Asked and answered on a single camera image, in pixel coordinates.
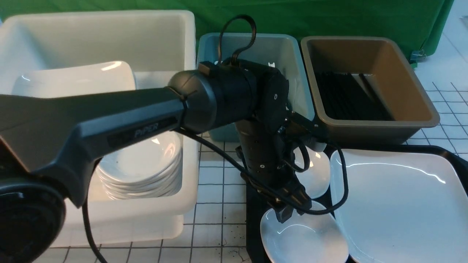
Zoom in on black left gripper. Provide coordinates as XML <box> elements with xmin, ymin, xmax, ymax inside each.
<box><xmin>235</xmin><ymin>119</ymin><xmax>312</xmax><ymax>223</ymax></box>

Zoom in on white bowl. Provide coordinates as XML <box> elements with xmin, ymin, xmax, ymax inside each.
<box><xmin>296</xmin><ymin>148</ymin><xmax>331</xmax><ymax>199</ymax></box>
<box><xmin>260</xmin><ymin>209</ymin><xmax>349</xmax><ymax>263</ymax></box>

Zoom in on large white square plate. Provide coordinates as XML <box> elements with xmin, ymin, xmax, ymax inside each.
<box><xmin>335</xmin><ymin>149</ymin><xmax>468</xmax><ymax>263</ymax></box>

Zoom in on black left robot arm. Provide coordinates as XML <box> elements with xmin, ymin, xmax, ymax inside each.
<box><xmin>1</xmin><ymin>58</ymin><xmax>314</xmax><ymax>263</ymax></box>

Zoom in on black serving tray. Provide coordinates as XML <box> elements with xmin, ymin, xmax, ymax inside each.
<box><xmin>246</xmin><ymin>144</ymin><xmax>468</xmax><ymax>263</ymax></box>

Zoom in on black chopsticks in bin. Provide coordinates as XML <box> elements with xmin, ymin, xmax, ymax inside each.
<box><xmin>315</xmin><ymin>72</ymin><xmax>395</xmax><ymax>121</ymax></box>

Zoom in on stack of white bowls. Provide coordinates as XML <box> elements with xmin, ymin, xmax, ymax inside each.
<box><xmin>95</xmin><ymin>131</ymin><xmax>183</xmax><ymax>200</ymax></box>

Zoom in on brown plastic bin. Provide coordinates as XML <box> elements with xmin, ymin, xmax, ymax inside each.
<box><xmin>301</xmin><ymin>36</ymin><xmax>440</xmax><ymax>144</ymax></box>

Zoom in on teal plastic bin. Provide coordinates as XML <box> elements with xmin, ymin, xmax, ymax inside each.
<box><xmin>197</xmin><ymin>32</ymin><xmax>315</xmax><ymax>142</ymax></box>

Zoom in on blue binder clip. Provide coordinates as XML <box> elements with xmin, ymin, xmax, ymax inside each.
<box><xmin>408</xmin><ymin>50</ymin><xmax>427</xmax><ymax>64</ymax></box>

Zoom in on large white plastic tub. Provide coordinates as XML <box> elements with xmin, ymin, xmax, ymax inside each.
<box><xmin>1</xmin><ymin>10</ymin><xmax>199</xmax><ymax>245</ymax></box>

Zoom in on stack of white square plates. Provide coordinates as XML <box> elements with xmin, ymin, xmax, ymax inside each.
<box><xmin>12</xmin><ymin>61</ymin><xmax>136</xmax><ymax>98</ymax></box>

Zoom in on green backdrop cloth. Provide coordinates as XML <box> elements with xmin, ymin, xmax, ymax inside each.
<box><xmin>1</xmin><ymin>0</ymin><xmax>453</xmax><ymax>58</ymax></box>

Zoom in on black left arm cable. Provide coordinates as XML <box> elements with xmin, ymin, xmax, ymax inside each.
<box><xmin>82</xmin><ymin>15</ymin><xmax>348</xmax><ymax>263</ymax></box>

